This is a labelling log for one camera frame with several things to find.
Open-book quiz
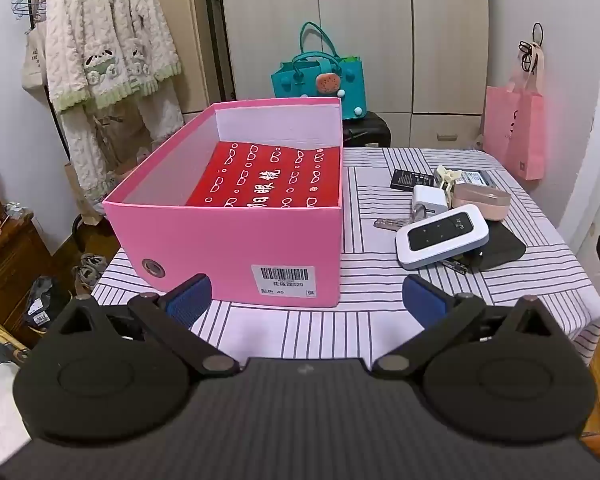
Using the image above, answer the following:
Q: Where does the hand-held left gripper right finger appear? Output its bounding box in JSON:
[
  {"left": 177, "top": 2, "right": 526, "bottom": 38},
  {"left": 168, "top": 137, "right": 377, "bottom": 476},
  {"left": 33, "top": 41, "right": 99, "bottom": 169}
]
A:
[{"left": 372, "top": 275, "right": 566, "bottom": 380}]

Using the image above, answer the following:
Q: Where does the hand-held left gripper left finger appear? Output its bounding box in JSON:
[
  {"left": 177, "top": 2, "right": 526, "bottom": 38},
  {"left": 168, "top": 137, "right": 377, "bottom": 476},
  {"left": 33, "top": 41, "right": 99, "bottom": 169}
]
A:
[{"left": 45, "top": 274, "right": 241, "bottom": 378}]

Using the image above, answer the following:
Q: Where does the pink cardboard box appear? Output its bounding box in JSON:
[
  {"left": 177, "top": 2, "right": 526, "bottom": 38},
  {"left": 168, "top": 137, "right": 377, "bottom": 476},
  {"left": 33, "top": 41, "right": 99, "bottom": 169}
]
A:
[{"left": 102, "top": 97, "right": 344, "bottom": 309}]

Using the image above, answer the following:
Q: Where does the white mobile router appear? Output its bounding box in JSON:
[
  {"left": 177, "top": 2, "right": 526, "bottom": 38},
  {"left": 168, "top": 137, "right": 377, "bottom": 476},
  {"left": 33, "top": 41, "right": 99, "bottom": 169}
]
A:
[{"left": 395, "top": 205, "right": 490, "bottom": 271}]

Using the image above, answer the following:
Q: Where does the black power bank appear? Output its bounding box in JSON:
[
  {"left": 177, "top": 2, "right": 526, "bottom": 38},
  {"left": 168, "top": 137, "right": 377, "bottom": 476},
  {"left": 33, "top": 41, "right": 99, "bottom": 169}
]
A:
[{"left": 467, "top": 220, "right": 527, "bottom": 273}]

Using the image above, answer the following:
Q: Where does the white charger plug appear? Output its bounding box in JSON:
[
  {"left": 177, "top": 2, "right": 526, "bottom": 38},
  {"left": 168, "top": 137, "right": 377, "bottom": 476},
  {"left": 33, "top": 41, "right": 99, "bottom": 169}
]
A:
[{"left": 411, "top": 185, "right": 451, "bottom": 221}]

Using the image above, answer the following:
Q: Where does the rounded beige case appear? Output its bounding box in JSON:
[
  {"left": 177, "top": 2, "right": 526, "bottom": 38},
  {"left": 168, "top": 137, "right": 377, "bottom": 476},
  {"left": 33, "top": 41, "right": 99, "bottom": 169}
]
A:
[{"left": 452, "top": 182, "right": 512, "bottom": 222}]

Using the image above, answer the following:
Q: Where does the black battery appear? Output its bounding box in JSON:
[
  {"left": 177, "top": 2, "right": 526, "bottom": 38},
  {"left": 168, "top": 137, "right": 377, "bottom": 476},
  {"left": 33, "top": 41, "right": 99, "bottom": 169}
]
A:
[{"left": 390, "top": 169, "right": 436, "bottom": 192}]

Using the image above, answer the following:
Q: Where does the cream starfish hair clip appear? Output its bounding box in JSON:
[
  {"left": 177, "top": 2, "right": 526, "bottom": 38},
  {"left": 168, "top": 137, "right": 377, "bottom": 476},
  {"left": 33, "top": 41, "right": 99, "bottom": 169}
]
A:
[{"left": 434, "top": 165, "right": 462, "bottom": 196}]

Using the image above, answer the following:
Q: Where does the silver battery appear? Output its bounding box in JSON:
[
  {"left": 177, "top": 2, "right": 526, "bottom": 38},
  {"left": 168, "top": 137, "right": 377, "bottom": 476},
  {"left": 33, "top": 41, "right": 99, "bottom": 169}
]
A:
[{"left": 455, "top": 170, "right": 498, "bottom": 190}]

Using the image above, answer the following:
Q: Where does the striped white tablecloth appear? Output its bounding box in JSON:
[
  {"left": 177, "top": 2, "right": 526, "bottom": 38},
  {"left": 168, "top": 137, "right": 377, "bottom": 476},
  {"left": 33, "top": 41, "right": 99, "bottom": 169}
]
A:
[{"left": 91, "top": 147, "right": 600, "bottom": 366}]

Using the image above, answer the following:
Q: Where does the grey sneaker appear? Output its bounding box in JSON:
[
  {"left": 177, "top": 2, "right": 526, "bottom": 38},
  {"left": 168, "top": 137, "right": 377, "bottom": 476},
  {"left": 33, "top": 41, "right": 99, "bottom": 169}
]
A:
[
  {"left": 71, "top": 265, "right": 99, "bottom": 293},
  {"left": 80, "top": 253, "right": 108, "bottom": 277}
]

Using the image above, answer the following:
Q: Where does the white door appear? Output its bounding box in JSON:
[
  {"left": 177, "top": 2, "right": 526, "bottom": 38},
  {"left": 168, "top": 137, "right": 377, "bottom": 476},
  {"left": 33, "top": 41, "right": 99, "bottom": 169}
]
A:
[{"left": 555, "top": 0, "right": 600, "bottom": 281}]

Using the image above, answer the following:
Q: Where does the grey parcel bag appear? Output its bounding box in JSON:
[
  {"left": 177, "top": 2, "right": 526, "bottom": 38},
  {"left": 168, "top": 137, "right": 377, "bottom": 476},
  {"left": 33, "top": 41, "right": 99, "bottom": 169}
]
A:
[{"left": 25, "top": 275, "right": 68, "bottom": 332}]

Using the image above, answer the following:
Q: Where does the pink tote bag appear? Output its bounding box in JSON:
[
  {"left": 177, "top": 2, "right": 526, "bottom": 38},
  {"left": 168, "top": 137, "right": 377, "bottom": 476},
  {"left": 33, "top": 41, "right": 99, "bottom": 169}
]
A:
[{"left": 481, "top": 42, "right": 548, "bottom": 182}]

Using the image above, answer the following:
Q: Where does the black suitcase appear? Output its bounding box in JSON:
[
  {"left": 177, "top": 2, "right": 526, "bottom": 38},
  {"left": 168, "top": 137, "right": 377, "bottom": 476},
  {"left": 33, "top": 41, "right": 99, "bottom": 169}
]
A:
[{"left": 341, "top": 111, "right": 392, "bottom": 149}]

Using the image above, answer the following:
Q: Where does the dark wooden cabinet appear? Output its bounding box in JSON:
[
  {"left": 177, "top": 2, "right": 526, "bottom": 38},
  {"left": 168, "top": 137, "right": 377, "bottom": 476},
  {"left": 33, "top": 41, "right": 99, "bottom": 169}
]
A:
[{"left": 0, "top": 210, "right": 56, "bottom": 346}]

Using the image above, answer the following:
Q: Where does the teal felt handbag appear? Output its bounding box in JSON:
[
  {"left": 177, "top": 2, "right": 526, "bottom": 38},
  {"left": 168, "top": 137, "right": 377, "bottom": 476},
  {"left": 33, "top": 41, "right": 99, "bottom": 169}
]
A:
[{"left": 271, "top": 22, "right": 367, "bottom": 121}]

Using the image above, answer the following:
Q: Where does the tan cabinet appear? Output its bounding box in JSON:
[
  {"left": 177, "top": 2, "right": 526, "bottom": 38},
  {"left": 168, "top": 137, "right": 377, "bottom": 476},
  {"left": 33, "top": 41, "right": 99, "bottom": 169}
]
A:
[{"left": 140, "top": 0, "right": 221, "bottom": 116}]

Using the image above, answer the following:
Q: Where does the cream fleece robe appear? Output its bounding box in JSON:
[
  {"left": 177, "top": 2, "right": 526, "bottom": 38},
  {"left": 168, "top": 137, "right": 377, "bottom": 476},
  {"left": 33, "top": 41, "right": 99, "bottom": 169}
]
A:
[{"left": 44, "top": 0, "right": 186, "bottom": 201}]

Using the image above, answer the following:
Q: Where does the canvas tote bag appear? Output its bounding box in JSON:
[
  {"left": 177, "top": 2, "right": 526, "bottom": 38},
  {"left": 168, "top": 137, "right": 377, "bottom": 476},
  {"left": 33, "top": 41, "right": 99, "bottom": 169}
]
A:
[{"left": 20, "top": 25, "right": 51, "bottom": 106}]

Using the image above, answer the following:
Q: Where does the beige wardrobe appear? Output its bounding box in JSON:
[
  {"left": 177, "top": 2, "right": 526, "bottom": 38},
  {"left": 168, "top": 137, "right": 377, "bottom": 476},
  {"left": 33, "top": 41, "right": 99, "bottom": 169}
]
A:
[{"left": 217, "top": 0, "right": 491, "bottom": 148}]

